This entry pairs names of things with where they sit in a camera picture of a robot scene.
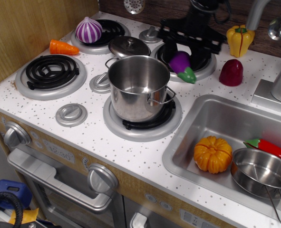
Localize silver stovetop knob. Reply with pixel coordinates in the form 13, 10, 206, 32
55, 104, 87, 127
139, 26, 162, 44
89, 72, 110, 94

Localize hanging perforated steel ladle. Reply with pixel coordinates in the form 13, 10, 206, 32
124, 0, 145, 15

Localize purple striped toy onion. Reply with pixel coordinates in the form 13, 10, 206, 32
75, 17, 103, 44

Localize grey faucet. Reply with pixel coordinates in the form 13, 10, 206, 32
245, 0, 271, 31

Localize black braided cable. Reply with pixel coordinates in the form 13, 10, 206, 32
0, 191, 24, 228

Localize orange toy carrot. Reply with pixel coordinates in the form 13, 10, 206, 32
49, 39, 79, 55

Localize silver stovetop knob back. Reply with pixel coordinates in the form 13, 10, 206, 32
139, 26, 162, 44

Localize right oven dial knob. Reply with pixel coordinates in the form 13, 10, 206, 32
87, 163, 119, 194

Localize steel cooking pot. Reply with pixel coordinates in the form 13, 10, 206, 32
107, 55, 176, 122

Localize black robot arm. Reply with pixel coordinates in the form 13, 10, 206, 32
157, 0, 231, 70

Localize left oven dial knob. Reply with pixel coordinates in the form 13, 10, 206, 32
4, 121, 31, 148

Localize black burner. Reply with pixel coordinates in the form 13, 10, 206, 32
15, 54, 87, 101
103, 97, 182, 142
150, 43, 217, 83
71, 19, 130, 55

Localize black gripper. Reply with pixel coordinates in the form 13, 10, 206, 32
158, 19, 227, 71

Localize back left black burner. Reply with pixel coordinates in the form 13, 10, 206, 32
71, 19, 130, 55

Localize silver sink basin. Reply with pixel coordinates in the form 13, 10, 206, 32
163, 95, 281, 220

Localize front left black burner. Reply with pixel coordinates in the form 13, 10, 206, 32
15, 54, 87, 101

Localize purple toy eggplant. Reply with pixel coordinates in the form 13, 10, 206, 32
168, 51, 196, 84

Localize blue plastic object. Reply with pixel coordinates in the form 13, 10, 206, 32
0, 180, 32, 209

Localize front right black burner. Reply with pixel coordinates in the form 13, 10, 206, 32
103, 97, 182, 142

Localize oven dial knob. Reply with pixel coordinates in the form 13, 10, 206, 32
87, 163, 119, 194
4, 121, 31, 148

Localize orange toy pumpkin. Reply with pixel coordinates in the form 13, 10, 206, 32
194, 136, 233, 174

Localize steel pot lid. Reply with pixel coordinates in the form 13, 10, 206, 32
108, 36, 151, 57

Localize back right black burner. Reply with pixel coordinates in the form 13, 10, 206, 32
150, 43, 217, 83

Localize yellow toy bell pepper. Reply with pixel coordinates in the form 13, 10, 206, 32
226, 25, 255, 58

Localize dark red toy vegetable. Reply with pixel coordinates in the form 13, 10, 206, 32
219, 59, 243, 86

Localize silver stovetop knob front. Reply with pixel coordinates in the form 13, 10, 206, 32
55, 104, 87, 127

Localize silver stovetop knob middle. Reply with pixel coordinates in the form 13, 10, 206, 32
89, 72, 110, 94

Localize small steel pan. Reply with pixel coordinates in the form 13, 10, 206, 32
231, 148, 281, 223

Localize red toy chili pepper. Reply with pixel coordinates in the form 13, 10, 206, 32
243, 138, 281, 159

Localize silver oven door handle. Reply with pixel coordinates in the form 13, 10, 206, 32
8, 149, 112, 214

